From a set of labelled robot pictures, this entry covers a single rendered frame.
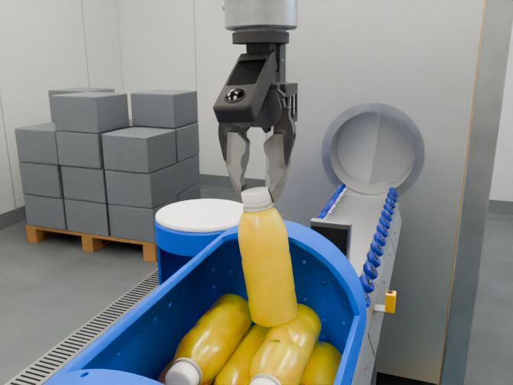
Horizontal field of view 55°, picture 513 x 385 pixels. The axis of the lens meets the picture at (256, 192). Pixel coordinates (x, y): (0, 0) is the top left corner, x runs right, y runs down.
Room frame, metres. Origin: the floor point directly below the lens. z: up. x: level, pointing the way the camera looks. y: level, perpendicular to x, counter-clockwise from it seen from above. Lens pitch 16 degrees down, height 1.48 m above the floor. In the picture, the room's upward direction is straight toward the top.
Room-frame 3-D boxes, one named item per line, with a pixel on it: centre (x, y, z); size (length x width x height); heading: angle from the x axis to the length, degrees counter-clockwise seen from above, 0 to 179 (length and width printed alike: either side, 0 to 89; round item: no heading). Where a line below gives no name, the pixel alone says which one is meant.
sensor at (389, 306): (1.04, -0.29, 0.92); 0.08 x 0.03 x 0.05; 71
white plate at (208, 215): (1.35, 0.15, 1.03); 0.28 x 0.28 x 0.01
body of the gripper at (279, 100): (0.64, -0.01, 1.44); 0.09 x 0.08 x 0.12; 160
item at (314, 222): (1.13, -0.18, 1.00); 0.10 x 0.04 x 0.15; 71
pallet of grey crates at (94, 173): (3.90, 1.17, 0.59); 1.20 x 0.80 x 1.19; 70
